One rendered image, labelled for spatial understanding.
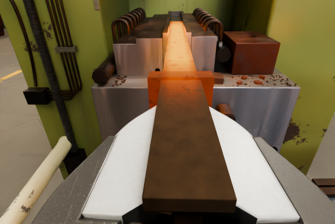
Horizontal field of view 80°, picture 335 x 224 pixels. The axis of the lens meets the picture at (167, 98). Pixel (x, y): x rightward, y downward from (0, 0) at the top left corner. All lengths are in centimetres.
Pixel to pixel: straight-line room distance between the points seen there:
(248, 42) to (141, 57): 21
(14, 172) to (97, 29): 138
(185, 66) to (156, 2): 71
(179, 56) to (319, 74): 54
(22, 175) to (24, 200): 110
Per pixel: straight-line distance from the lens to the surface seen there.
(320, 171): 174
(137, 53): 41
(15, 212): 62
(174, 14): 79
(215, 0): 88
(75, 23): 59
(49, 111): 74
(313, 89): 71
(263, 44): 43
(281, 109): 44
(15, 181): 171
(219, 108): 38
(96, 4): 56
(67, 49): 60
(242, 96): 39
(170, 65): 18
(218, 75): 39
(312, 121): 77
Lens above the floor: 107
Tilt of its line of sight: 29 degrees down
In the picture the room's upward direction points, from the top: 1 degrees counter-clockwise
